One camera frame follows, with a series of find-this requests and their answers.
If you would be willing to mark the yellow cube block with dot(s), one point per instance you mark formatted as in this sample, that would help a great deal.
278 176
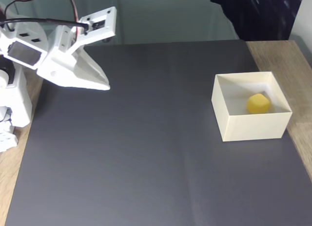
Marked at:
258 104

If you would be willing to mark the white open box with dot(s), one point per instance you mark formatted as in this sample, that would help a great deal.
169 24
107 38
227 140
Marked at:
253 128

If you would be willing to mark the pale green door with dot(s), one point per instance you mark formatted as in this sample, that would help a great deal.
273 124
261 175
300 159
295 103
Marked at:
53 4

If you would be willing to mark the dark gray mat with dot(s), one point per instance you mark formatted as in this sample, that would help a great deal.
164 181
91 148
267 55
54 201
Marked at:
158 187

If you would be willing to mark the black hanging cloth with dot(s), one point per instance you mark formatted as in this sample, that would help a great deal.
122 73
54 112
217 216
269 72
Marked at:
263 14

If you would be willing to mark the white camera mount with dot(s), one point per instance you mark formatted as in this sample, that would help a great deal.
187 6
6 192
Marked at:
111 21

